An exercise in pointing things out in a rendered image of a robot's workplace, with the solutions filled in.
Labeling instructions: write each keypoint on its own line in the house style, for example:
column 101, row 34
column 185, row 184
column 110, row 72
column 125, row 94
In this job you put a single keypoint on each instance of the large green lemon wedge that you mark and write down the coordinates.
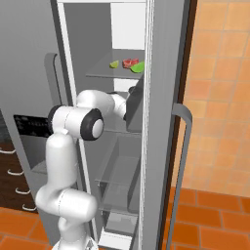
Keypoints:
column 138, row 67

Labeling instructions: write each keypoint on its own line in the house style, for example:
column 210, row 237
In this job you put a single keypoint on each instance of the red raw steak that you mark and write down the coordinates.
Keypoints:
column 129, row 62

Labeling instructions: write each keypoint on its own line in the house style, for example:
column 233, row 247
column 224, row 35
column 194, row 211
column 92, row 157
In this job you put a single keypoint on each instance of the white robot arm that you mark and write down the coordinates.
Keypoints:
column 70, row 120

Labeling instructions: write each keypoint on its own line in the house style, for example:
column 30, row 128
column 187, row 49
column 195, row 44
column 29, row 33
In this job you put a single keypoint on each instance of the dark wood drawer cabinet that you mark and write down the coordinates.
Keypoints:
column 11, row 182

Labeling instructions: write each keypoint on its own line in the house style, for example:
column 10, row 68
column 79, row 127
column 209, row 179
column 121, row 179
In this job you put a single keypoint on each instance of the glass fridge shelf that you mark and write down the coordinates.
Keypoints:
column 120, row 169
column 114, row 129
column 107, row 72

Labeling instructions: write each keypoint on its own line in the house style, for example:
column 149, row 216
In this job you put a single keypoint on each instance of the clear fridge drawer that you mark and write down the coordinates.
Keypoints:
column 121, row 223

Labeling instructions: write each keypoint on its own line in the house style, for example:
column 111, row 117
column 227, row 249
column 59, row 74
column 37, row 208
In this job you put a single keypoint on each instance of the small yellow-green lemon wedge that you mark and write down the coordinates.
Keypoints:
column 114, row 64

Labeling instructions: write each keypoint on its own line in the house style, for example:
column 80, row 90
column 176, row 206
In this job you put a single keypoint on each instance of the grey fridge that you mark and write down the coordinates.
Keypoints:
column 91, row 39

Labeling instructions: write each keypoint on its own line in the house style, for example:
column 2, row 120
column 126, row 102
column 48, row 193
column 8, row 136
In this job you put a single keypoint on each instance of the plain grey fridge door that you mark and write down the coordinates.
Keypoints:
column 162, row 97

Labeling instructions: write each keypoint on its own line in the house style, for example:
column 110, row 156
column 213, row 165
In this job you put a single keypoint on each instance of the grey fridge door with dispenser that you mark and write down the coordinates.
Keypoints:
column 26, row 58

